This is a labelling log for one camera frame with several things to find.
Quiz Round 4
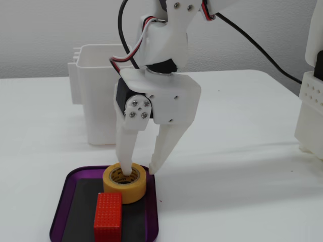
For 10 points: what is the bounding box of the black mat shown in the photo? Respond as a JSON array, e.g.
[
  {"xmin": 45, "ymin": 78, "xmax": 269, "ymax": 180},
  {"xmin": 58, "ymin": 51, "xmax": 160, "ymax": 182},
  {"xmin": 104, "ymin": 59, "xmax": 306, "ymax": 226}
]
[{"xmin": 59, "ymin": 178, "xmax": 148, "ymax": 240}]

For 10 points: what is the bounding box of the red studded block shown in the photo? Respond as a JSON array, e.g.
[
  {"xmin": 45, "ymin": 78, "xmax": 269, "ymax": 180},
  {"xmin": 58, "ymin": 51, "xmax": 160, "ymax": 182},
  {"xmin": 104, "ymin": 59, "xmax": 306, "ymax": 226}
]
[{"xmin": 93, "ymin": 192, "xmax": 123, "ymax": 239}]

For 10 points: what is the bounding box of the red white black servo wire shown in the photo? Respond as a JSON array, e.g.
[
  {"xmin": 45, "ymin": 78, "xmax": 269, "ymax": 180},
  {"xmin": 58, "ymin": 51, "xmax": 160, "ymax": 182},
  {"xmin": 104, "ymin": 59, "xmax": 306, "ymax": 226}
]
[{"xmin": 109, "ymin": 16, "xmax": 168, "ymax": 74}]

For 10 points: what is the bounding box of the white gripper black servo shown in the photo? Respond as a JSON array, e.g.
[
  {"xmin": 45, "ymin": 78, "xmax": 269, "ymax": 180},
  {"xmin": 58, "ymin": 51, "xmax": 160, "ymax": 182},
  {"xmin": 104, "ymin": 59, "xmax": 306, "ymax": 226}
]
[{"xmin": 113, "ymin": 68, "xmax": 202, "ymax": 176}]

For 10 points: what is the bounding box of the white plastic bin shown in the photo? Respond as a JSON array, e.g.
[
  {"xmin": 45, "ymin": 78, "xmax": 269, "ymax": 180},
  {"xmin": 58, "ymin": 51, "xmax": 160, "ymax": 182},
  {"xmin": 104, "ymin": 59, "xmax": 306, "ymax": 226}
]
[{"xmin": 67, "ymin": 44, "xmax": 138, "ymax": 146}]

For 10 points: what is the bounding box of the yellow masking tape roll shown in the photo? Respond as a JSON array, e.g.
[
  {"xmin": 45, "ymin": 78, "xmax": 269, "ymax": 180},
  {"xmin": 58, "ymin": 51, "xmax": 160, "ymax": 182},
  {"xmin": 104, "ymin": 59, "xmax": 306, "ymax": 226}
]
[{"xmin": 102, "ymin": 162, "xmax": 147, "ymax": 204}]

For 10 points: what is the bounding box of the black cable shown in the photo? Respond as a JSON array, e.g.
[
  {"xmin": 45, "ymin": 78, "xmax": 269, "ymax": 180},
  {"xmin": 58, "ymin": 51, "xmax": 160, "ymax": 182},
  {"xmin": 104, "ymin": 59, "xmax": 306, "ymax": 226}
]
[
  {"xmin": 118, "ymin": 0, "xmax": 140, "ymax": 69},
  {"xmin": 216, "ymin": 12, "xmax": 303, "ymax": 85}
]

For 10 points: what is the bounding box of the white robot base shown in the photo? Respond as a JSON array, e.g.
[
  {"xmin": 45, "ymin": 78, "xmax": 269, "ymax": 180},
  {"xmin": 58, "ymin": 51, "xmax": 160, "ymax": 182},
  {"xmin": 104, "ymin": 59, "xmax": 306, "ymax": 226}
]
[{"xmin": 294, "ymin": 0, "xmax": 323, "ymax": 161}]

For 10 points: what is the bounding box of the purple metal tray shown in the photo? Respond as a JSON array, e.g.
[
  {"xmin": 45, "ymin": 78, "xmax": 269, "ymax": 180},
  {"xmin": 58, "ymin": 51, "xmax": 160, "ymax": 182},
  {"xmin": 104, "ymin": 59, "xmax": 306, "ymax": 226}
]
[{"xmin": 49, "ymin": 165, "xmax": 159, "ymax": 241}]

